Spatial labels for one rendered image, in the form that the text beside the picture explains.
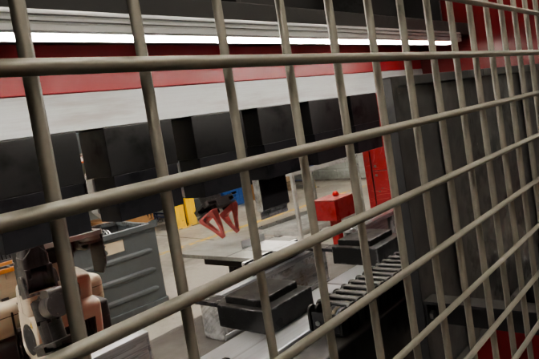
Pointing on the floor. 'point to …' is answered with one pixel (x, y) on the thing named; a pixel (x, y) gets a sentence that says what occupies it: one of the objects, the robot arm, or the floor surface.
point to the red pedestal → (334, 209)
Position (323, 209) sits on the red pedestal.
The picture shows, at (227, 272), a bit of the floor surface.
